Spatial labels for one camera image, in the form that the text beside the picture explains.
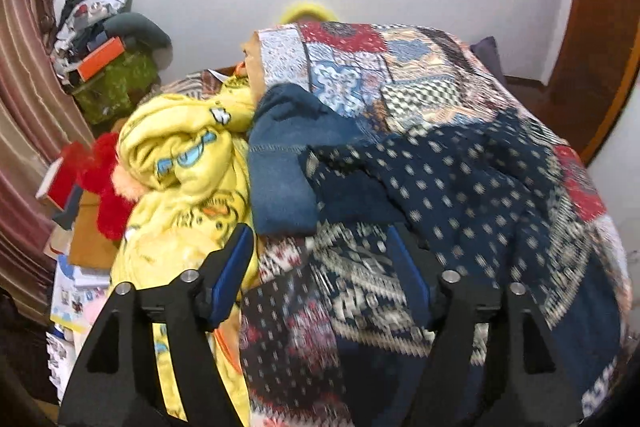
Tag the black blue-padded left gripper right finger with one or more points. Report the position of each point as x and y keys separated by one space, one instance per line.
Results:
x=524 y=381

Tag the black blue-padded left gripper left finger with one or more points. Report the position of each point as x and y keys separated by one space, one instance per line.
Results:
x=115 y=381

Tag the navy patterned large garment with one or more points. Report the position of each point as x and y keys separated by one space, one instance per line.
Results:
x=330 y=340

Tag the red plush toy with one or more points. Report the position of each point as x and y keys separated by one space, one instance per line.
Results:
x=93 y=168

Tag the yellow cartoon print blanket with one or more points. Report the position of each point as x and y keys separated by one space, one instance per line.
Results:
x=190 y=156

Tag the striped maroon curtain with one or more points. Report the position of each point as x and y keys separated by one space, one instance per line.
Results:
x=38 y=119

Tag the green patterned storage box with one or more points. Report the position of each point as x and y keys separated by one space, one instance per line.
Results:
x=117 y=88

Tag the blue denim garment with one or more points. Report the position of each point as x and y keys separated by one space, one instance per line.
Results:
x=289 y=119

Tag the orange flat box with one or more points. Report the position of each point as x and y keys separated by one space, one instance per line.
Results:
x=95 y=61

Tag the brown wooden door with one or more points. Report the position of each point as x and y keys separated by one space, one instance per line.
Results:
x=592 y=76

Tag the dark purple pillow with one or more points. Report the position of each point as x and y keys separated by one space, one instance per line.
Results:
x=486 y=50

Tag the colourful patchwork bedspread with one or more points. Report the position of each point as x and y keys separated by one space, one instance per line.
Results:
x=398 y=77

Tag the yellow round pillow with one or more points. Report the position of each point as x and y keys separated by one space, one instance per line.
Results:
x=306 y=10

